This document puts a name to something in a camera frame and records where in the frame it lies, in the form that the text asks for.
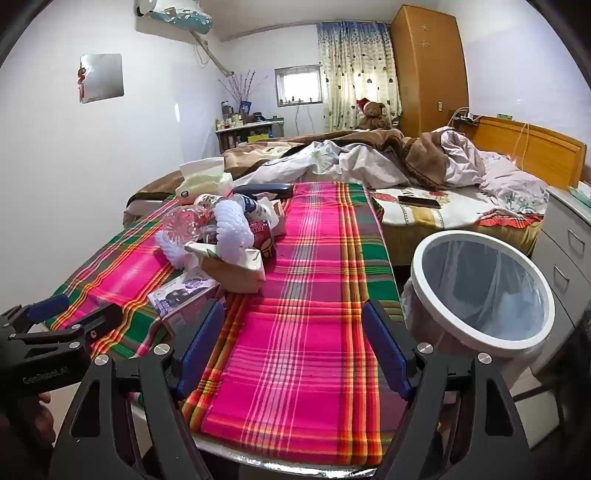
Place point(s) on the soft tissue pack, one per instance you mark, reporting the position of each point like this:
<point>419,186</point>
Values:
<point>203,182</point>

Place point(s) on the vase of bare branches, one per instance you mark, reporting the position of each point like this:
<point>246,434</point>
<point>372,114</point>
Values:
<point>242,92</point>

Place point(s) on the black oblong case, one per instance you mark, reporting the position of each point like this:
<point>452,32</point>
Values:
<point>268,189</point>

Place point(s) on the brown teddy bear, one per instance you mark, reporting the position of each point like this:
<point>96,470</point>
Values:
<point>373,113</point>

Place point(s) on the black smartphone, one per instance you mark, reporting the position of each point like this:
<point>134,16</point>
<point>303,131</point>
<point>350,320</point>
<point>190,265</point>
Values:
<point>418,201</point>

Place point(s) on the brown blanket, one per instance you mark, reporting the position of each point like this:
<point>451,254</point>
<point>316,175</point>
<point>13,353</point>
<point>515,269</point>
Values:
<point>415,152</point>

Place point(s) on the pink green plaid tablecloth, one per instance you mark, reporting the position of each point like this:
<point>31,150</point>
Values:
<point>300,323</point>

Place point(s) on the white round trash bin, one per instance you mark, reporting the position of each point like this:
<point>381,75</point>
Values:
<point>480,286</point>

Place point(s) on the person's left hand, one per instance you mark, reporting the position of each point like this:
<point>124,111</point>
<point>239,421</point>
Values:
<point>42,415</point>

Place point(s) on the wooden headboard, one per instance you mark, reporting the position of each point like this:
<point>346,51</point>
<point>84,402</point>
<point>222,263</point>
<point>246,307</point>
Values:
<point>540,143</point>

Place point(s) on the power strip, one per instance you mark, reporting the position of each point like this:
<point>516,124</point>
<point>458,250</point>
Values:
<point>466,117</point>

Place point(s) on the shelf with bottles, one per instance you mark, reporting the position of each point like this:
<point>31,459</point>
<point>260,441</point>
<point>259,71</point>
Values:
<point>244,134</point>

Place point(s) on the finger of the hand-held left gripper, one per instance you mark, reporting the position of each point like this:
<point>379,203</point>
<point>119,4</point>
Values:
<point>46,307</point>
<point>83,327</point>

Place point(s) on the red snack packet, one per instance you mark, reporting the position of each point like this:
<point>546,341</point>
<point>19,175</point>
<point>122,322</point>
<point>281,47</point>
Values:
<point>261,235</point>

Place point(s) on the clear plastic bottle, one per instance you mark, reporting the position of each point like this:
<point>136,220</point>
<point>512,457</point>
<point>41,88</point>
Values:
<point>187,221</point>

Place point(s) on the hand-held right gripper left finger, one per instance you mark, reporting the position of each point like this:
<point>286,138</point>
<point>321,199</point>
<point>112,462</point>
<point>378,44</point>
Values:
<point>203,341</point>

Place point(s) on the red hanging ornament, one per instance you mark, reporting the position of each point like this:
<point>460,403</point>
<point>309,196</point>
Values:
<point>82,76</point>

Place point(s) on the wooden wardrobe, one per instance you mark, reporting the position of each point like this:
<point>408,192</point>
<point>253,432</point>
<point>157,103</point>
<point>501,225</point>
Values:
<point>429,69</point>

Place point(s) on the grey drawer nightstand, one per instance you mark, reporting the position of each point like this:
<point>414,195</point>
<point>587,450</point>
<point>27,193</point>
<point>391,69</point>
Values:
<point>568,240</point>

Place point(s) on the patterned curtain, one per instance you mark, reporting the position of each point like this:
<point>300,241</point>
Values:
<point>355,69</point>

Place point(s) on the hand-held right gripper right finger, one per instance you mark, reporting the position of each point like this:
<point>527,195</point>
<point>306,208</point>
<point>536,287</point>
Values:
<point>388,350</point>

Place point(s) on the covered air conditioner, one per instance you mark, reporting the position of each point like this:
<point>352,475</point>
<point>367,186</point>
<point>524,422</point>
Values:
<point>180,16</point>

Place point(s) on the pale floral duvet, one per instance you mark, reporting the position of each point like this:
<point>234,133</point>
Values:
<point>360,161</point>

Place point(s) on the wrapped air conditioner pipe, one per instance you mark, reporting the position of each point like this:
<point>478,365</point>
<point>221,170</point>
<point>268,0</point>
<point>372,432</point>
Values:
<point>214,57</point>

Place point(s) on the small window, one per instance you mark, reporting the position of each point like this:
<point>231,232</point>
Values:
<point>298,85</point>

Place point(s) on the cream flowered bed sheet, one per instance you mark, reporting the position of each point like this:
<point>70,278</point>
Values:
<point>415,214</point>

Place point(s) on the small white plastic bottle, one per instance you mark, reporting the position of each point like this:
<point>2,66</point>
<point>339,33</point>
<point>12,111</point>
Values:
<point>245,205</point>

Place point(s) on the purple printed box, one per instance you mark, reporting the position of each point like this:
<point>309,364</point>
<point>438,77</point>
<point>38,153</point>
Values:
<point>184,293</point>

